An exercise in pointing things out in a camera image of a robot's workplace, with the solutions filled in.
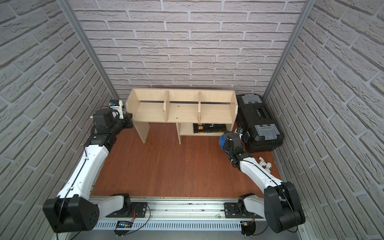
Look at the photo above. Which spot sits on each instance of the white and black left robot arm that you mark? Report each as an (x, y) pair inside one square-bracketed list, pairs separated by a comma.
[(71, 210)]

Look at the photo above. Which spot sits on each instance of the black book with gold lettering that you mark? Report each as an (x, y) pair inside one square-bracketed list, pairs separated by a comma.
[(209, 128)]

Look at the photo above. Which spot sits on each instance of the white plastic pipe fitting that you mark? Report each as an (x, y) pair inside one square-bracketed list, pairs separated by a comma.
[(266, 165)]

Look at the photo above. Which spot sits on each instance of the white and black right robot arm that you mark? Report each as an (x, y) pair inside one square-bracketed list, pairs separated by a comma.
[(281, 205)]

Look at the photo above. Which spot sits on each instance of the black round connector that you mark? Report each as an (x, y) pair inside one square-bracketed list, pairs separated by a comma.
[(248, 228)]

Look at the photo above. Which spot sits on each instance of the small green circuit board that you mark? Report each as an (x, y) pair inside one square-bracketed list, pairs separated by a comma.
[(124, 225)]

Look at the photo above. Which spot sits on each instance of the black plastic toolbox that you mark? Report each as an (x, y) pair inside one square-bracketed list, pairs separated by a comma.
[(261, 130)]

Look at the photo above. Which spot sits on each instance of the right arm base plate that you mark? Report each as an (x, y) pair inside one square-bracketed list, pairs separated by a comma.
[(237, 211)]

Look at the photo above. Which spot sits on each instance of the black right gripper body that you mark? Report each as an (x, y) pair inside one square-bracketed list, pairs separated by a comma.
[(237, 132)]

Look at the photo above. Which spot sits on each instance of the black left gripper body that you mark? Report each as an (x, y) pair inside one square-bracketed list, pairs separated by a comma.
[(126, 120)]

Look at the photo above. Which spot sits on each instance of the light wooden bookshelf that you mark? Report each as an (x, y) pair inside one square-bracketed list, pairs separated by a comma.
[(181, 107)]

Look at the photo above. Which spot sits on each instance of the blue and grey microfibre cloth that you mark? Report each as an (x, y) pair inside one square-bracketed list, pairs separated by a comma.
[(225, 143)]

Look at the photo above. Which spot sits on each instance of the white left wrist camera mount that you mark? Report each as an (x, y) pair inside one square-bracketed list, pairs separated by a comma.
[(117, 108)]

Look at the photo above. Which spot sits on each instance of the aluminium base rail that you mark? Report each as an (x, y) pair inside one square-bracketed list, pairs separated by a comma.
[(182, 214)]

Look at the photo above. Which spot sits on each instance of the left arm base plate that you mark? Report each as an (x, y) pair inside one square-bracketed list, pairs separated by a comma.
[(132, 210)]

